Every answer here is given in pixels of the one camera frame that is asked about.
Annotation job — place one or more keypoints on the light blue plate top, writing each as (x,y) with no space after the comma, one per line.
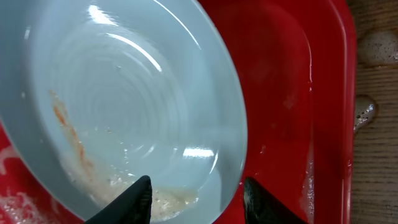
(96,94)

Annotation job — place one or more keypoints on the red plastic tray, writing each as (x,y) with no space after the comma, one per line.
(295,62)

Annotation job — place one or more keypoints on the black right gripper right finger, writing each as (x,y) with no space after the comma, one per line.
(261,207)

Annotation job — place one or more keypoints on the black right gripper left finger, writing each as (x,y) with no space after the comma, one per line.
(133,206)

